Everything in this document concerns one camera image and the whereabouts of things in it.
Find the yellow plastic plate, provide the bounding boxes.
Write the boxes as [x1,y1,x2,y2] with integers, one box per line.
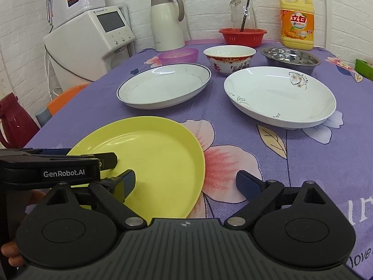
[69,116,205,222]

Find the white bowl red pattern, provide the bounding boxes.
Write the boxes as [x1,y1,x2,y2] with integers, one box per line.
[204,45,257,75]

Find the person's left hand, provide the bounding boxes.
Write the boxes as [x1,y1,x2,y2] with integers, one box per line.
[1,240,25,267]

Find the dark red thermos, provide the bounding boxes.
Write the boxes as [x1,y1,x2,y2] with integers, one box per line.
[1,93,39,149]

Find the orange plastic basin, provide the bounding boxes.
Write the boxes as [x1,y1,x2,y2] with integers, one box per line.
[47,84,89,116]

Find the white plate blue rim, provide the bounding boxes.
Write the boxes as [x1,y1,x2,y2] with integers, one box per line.
[116,63,211,110]

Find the white plate floral print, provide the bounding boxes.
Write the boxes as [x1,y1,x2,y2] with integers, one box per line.
[224,66,337,129]

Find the white water dispenser appliance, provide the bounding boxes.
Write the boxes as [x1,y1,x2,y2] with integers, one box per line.
[44,6,135,91]

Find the purple translucent plastic bowl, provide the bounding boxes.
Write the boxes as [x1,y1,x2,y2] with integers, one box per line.
[158,47,199,65]

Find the stainless steel bowl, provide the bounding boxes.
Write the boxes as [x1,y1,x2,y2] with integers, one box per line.
[261,47,321,75]

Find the red plastic colander basket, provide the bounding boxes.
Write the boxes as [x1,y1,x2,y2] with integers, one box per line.
[219,28,267,48]

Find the green box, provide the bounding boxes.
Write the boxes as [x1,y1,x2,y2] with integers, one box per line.
[355,59,373,81]

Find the yellow dish soap bottle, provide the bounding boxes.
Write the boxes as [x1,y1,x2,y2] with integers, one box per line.
[280,0,315,51]

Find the black stirring stick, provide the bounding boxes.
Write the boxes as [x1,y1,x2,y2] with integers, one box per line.
[240,0,250,32]

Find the clear glass pitcher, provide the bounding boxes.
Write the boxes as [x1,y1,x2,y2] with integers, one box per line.
[229,0,257,32]

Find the grey appliance cable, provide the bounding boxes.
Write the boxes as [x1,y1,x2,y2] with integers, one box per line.
[44,45,94,83]

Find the white thermos jug grey handle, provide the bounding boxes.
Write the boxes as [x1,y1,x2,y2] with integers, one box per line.
[150,0,185,52]

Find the white wall pipe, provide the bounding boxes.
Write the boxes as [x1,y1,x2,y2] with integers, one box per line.
[324,0,332,51]

